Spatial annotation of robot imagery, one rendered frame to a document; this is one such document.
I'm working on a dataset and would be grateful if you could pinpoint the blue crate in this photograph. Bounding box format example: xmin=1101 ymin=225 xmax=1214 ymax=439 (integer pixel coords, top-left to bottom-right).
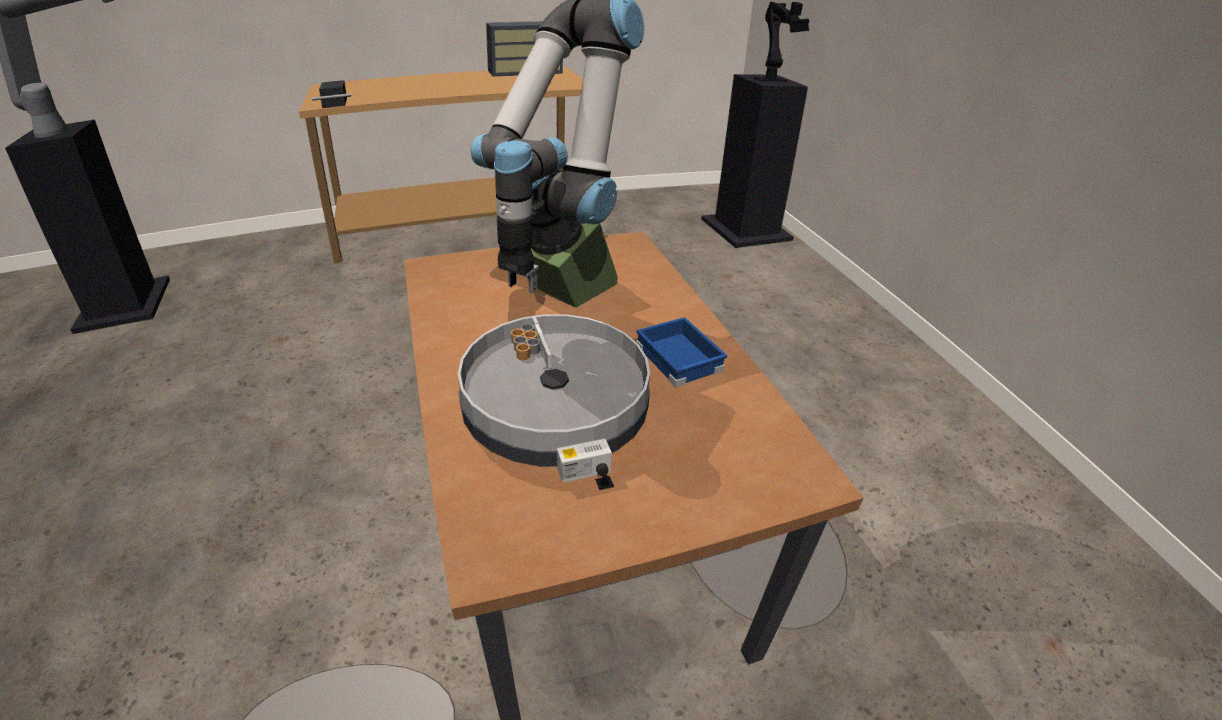
xmin=635 ymin=317 xmax=727 ymax=388

